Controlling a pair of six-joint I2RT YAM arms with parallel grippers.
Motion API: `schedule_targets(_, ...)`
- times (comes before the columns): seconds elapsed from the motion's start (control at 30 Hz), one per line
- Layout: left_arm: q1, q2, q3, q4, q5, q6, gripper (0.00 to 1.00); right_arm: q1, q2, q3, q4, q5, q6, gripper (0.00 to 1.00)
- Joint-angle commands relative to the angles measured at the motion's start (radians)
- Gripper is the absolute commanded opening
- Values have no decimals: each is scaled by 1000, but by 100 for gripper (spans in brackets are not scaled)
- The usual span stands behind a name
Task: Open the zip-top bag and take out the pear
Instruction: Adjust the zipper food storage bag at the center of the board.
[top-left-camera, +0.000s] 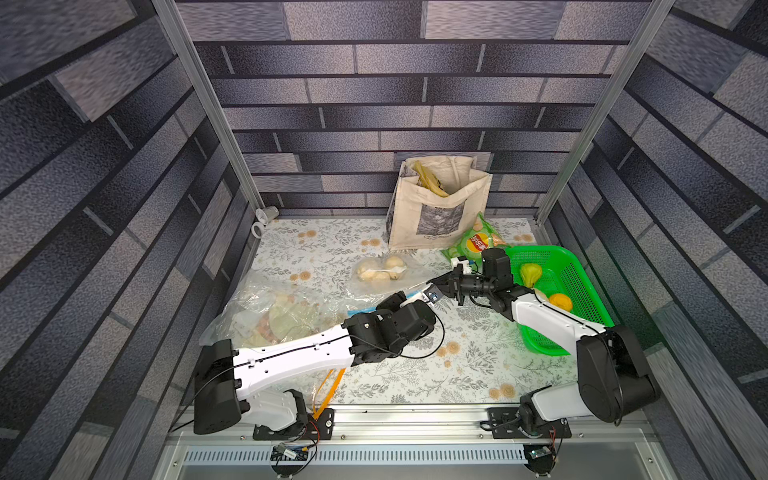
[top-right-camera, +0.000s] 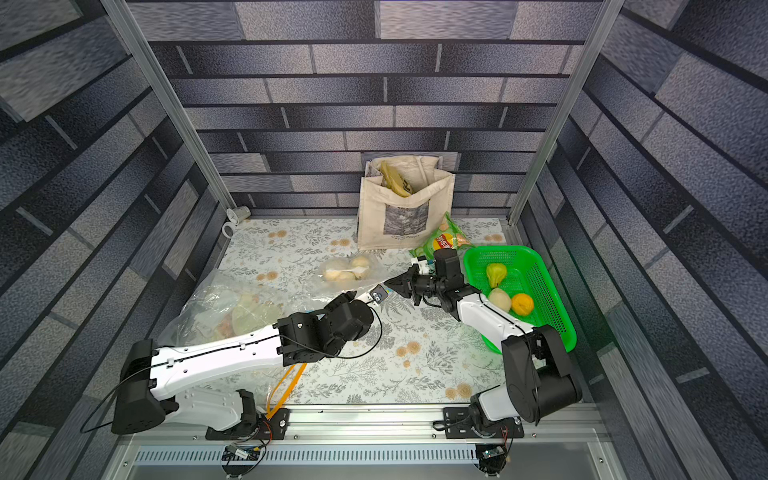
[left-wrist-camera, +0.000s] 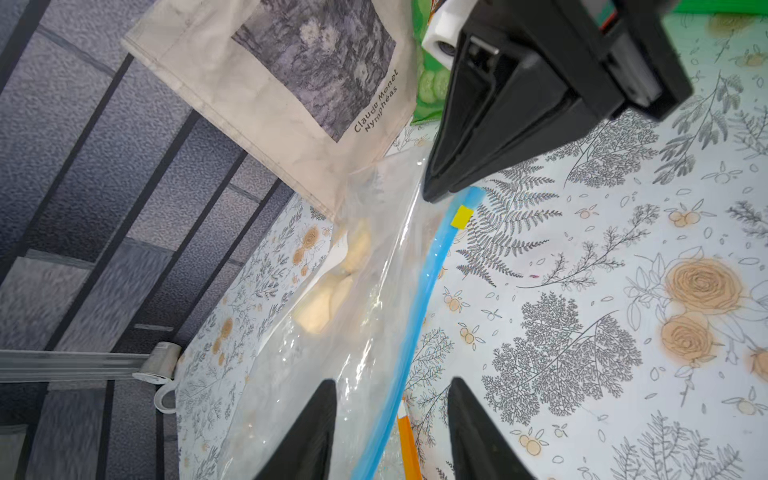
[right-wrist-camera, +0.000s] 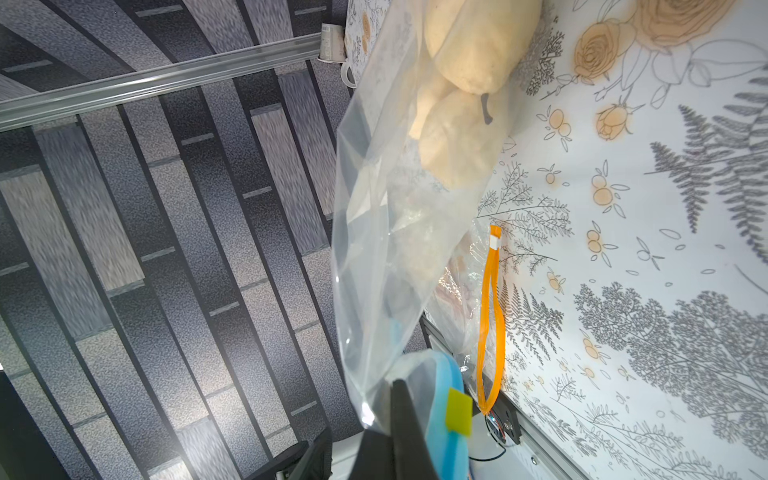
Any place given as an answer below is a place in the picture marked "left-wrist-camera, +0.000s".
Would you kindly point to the green chips bag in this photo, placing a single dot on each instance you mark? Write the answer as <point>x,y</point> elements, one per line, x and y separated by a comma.
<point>433,78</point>

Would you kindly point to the white cup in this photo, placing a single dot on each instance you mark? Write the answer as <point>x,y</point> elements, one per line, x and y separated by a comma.
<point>160,369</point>

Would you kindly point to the green plastic basket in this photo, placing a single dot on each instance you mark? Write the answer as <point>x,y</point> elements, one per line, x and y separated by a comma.
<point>749,7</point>

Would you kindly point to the clear orange zip-top bag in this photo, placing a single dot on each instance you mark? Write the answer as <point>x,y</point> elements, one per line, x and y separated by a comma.
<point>411,464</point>

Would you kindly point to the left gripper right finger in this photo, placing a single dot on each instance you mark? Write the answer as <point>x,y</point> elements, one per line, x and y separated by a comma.
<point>479,450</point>

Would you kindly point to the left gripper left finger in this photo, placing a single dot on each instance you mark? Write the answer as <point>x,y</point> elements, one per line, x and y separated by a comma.
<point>306,450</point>

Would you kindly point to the beige canvas tote bag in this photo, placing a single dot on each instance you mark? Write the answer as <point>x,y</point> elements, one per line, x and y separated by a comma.
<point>314,90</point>

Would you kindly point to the left aluminium frame post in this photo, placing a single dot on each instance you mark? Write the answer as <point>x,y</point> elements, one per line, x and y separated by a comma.
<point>26,366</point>

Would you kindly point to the clear bag of buns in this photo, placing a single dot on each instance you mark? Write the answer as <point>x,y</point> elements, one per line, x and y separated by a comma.
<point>356,321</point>

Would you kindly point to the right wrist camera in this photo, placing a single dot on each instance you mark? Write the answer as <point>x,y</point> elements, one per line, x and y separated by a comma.
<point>445,22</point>

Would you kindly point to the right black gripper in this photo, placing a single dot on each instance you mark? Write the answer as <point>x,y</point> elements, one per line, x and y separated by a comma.
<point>531,76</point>

